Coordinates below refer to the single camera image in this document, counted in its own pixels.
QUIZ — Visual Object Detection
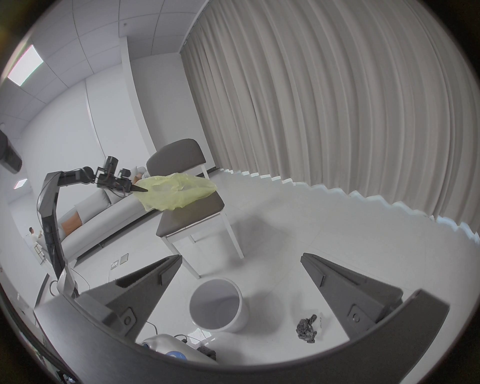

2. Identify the white trash bin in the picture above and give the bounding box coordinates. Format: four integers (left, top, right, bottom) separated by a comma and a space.
188, 277, 249, 334

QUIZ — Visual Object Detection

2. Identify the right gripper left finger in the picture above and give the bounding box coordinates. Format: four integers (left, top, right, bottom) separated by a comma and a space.
79, 254, 183, 343

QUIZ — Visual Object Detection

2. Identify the crumpled black plastic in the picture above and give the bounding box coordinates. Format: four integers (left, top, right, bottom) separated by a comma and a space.
295, 314, 319, 344

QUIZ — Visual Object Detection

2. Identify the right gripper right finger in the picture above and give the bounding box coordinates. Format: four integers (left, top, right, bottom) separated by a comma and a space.
301, 253, 404, 340

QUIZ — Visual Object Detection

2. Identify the yellow plastic bag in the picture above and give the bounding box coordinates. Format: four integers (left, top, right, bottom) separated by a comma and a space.
136, 172, 218, 213

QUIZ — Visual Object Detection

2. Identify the grey padded white-legged chair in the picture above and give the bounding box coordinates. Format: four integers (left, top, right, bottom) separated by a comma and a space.
145, 138, 245, 280

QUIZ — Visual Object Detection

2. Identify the pale grey sofa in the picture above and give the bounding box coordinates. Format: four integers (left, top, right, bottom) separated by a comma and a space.
49, 167, 163, 264

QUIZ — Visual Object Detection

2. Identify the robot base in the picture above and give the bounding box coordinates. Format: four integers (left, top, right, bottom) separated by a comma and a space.
140, 333, 220, 365

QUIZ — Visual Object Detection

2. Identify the orange cushion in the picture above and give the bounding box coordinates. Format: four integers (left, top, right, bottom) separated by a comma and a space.
60, 211, 83, 237

